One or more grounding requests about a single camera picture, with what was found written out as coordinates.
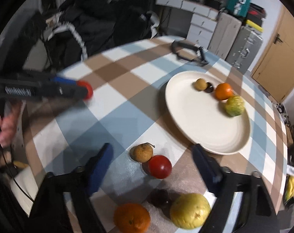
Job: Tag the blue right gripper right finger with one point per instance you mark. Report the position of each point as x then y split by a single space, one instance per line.
208 168

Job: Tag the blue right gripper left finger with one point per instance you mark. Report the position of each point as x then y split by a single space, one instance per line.
97 167

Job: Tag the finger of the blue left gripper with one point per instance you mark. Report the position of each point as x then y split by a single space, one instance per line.
61 80

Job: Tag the red tomato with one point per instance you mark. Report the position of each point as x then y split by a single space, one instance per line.
88 87
159 167

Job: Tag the dark plum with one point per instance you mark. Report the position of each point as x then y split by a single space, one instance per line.
209 88
159 198

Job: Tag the orange tangerine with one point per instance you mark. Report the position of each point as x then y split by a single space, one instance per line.
131 217
223 91

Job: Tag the brown longan fruit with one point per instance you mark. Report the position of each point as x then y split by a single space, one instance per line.
200 84

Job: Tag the person's left hand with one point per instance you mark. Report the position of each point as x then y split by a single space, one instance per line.
9 124

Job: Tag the cream round plate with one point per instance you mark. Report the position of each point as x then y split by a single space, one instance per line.
202 118

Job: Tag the black clothes pile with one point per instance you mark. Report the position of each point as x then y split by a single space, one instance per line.
78 29

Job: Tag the checkered tablecloth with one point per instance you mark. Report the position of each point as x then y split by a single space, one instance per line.
127 109

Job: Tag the wooden door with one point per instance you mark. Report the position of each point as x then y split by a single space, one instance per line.
275 72

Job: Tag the silver suitcase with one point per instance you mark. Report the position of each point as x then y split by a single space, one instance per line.
244 49

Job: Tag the white drawer desk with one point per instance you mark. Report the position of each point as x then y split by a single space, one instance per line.
191 20

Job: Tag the beige suitcase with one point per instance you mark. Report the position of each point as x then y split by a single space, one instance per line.
224 35

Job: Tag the stacked shoe boxes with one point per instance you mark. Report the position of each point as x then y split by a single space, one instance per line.
256 14

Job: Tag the black plastic frame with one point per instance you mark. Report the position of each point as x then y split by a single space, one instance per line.
188 52

